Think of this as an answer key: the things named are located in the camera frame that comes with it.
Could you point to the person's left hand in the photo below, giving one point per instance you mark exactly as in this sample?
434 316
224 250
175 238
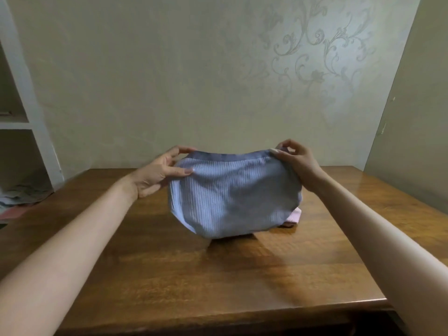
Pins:
152 174

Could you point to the person's right hand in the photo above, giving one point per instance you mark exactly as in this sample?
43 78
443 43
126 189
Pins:
302 167

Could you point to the person's left thumb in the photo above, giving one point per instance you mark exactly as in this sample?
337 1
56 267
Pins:
182 172

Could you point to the person's right thumb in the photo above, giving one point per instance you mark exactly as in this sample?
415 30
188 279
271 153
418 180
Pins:
280 155

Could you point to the blue ribbed fabric garment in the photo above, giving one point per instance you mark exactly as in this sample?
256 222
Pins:
234 195

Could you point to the person's left forearm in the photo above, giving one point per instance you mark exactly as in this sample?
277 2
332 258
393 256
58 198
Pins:
70 251

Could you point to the person's right forearm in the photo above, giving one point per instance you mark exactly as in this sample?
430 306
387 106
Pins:
381 248

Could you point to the pink fabric garment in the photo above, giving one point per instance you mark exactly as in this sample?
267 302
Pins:
294 218

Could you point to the pile of folded clothes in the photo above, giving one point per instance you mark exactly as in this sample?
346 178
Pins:
22 199

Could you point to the white shelf unit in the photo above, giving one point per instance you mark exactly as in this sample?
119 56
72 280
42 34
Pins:
24 111

